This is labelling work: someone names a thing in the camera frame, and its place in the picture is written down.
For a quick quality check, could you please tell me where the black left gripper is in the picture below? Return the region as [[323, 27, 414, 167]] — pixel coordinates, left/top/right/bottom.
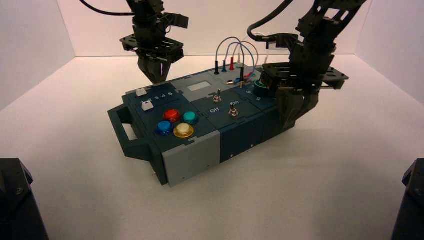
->
[[119, 18, 185, 84]]

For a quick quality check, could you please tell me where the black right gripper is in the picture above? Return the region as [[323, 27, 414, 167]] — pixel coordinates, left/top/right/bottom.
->
[[261, 33, 350, 131]]

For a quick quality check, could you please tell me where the dark teal grey task box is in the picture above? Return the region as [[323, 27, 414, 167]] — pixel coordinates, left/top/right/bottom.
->
[[107, 67, 297, 187]]

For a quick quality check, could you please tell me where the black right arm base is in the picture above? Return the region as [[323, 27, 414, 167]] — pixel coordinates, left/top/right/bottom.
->
[[390, 158, 424, 240]]

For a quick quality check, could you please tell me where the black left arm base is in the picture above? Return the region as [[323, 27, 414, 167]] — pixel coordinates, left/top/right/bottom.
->
[[0, 157, 50, 240]]

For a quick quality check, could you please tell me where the green-topped rotary knob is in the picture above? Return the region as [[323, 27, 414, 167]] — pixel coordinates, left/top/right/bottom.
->
[[253, 79, 276, 99]]

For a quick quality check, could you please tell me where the small grey display screen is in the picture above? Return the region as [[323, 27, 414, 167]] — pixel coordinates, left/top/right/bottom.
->
[[188, 81, 212, 93]]

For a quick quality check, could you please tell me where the red round push button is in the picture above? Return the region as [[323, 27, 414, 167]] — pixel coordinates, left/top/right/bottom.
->
[[162, 108, 182, 123]]

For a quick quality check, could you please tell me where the teal round push button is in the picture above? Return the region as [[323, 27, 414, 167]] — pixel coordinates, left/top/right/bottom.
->
[[181, 111, 200, 126]]

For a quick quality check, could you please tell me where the blue round push button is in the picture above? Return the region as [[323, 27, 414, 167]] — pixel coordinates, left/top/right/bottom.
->
[[155, 120, 175, 136]]

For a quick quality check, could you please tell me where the yellow round push button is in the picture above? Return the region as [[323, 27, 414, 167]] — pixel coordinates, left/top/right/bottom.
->
[[173, 122, 196, 140]]

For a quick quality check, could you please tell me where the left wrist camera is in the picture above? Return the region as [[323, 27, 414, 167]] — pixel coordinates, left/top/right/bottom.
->
[[162, 12, 190, 30]]

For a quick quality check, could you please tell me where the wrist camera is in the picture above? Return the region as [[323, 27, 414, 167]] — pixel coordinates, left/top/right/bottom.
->
[[162, 12, 190, 30], [264, 33, 299, 51]]

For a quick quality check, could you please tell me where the black jumper cable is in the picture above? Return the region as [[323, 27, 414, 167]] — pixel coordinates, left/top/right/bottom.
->
[[213, 36, 246, 90]]

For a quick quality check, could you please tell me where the blue jumper cable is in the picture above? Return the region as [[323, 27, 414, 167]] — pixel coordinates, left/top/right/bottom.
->
[[221, 42, 260, 84]]

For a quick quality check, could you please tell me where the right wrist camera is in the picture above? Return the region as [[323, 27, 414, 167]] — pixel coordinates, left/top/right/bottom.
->
[[264, 33, 299, 51]]

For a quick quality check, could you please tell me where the white jumper cable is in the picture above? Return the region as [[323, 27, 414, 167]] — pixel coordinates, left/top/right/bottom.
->
[[235, 39, 266, 69]]

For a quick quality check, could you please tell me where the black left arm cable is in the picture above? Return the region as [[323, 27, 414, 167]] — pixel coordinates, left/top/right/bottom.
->
[[78, 0, 135, 17]]

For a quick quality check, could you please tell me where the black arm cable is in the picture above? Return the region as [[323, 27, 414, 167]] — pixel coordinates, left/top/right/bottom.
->
[[78, 0, 135, 17], [247, 0, 294, 40]]

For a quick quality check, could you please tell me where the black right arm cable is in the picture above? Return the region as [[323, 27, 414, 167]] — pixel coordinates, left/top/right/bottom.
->
[[247, 0, 294, 40]]

